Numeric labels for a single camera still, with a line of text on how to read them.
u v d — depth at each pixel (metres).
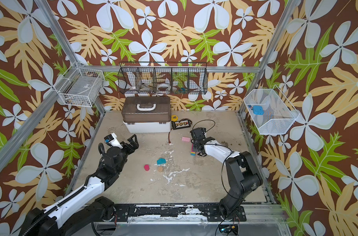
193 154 0.94
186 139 1.03
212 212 0.74
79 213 0.53
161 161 0.91
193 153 0.94
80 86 0.85
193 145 0.98
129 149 0.71
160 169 0.88
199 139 0.71
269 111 0.83
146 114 0.91
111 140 0.68
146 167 0.89
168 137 1.05
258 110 0.86
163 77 0.98
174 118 1.12
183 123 1.11
